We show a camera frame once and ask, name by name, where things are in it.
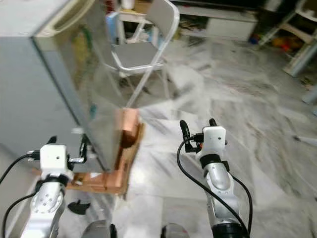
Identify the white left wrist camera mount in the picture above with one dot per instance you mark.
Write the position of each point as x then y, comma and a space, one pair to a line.
53, 158

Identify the grey right robot leg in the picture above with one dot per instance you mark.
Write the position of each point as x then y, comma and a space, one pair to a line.
176, 232

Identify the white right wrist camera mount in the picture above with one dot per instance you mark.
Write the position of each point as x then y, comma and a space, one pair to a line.
213, 140

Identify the grey robot leg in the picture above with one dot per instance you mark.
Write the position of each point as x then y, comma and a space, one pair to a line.
176, 232
99, 230

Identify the grey compact fridge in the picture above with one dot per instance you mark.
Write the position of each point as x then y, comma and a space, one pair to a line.
20, 99

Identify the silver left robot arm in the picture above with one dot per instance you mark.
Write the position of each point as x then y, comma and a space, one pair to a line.
47, 208

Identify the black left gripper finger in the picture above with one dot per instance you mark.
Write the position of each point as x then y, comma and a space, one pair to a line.
84, 146
52, 141

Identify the grey metal folding chair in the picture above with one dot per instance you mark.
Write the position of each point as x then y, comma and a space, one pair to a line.
136, 54

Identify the white low cabinet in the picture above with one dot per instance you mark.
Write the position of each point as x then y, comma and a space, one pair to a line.
223, 27

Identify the wooden pallet base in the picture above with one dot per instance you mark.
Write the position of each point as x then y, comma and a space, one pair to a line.
111, 178

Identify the wooden shelf rack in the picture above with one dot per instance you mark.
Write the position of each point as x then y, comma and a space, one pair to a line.
299, 54

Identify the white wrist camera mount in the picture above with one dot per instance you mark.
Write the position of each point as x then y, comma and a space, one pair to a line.
53, 158
213, 140

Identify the small black floor scrap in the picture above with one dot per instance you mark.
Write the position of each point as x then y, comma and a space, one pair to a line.
79, 207

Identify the grey left robot leg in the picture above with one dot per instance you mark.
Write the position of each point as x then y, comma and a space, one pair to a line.
99, 230

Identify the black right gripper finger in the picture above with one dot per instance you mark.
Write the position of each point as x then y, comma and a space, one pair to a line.
213, 122
186, 131

